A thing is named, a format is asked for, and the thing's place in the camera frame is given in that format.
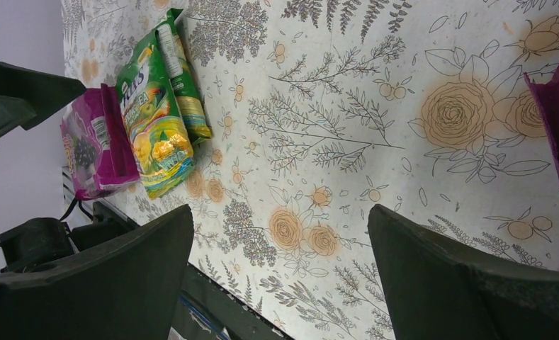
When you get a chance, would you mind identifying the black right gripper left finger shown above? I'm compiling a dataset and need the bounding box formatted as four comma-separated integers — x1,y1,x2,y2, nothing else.
0,205,194,339

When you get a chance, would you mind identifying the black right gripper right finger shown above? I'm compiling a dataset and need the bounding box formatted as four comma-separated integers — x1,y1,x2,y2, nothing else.
368,205,559,339

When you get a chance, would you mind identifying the green Fox's candy bag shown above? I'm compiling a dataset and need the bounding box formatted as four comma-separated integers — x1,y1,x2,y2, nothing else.
115,30,193,199

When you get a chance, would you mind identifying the purple grape candy bag left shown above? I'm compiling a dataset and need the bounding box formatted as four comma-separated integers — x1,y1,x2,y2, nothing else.
60,84,140,200

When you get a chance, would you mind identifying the green candy bag underneath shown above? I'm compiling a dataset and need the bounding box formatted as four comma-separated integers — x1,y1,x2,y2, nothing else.
155,8,212,145

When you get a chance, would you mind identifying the white floral tablecloth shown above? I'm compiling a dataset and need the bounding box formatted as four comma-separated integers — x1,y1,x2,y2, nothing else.
62,1,559,339

